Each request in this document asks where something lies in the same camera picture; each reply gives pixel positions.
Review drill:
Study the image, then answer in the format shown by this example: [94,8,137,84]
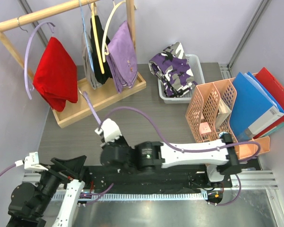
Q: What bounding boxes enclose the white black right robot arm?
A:
[100,133,241,187]

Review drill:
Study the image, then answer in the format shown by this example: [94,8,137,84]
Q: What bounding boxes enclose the red folder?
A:
[254,67,284,139]

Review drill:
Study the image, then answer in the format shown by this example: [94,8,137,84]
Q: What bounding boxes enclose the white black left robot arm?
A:
[7,152,91,227]

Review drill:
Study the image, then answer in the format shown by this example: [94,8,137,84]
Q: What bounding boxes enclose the yellow hanger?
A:
[89,2,105,75]

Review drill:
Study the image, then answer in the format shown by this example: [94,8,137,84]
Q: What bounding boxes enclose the light blue hanger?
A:
[79,0,94,72]

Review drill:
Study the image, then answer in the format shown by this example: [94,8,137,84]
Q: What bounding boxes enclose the red trousers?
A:
[33,37,78,112]

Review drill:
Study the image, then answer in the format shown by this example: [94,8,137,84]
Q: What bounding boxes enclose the grey trousers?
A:
[81,32,102,89]

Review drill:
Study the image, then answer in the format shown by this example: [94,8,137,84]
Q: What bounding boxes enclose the purple camouflage trousers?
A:
[149,42,197,97]

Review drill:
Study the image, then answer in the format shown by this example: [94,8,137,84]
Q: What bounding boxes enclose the lilac plastic hanger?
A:
[78,88,101,125]

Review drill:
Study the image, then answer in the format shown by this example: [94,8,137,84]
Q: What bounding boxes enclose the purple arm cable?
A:
[103,106,261,207]
[0,163,112,205]

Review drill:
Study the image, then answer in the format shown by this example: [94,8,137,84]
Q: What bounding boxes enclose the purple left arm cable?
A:
[0,163,112,205]

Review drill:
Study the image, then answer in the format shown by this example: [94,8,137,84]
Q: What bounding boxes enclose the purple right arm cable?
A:
[103,106,261,207]

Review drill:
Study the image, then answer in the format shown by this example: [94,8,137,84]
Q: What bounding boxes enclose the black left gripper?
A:
[34,154,86,215]

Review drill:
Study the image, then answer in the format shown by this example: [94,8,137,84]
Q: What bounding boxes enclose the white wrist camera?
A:
[15,151,48,172]
[95,118,122,146]

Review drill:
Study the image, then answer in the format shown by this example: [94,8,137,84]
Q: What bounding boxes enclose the white plastic basket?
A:
[158,54,205,104]

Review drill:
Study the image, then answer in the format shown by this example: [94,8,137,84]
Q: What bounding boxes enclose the pink desk organizer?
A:
[185,79,270,166]

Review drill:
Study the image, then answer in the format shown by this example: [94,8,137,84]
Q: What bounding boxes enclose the white slotted cable duct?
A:
[51,192,208,201]

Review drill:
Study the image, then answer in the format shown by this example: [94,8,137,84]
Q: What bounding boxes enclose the blue folder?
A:
[230,72,284,142]

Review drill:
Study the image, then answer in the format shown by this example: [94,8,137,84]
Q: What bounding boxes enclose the pink power socket cube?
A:
[199,122,212,137]

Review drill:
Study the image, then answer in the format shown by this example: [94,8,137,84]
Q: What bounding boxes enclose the lilac hanger with red trousers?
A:
[17,16,55,100]

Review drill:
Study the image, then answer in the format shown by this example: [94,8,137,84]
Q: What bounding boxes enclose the teal folder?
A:
[264,122,284,137]

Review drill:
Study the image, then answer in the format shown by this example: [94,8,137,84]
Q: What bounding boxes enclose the cream white hanger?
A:
[101,0,126,63]

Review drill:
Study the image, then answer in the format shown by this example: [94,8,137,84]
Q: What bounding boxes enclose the aluminium rail frame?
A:
[13,170,284,227]

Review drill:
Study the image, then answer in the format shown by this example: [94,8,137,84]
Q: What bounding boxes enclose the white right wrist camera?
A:
[95,118,122,146]

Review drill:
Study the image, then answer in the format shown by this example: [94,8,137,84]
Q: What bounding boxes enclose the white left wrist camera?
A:
[15,151,48,172]

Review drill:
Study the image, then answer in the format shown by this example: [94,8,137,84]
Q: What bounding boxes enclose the black trousers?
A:
[89,16,114,85]

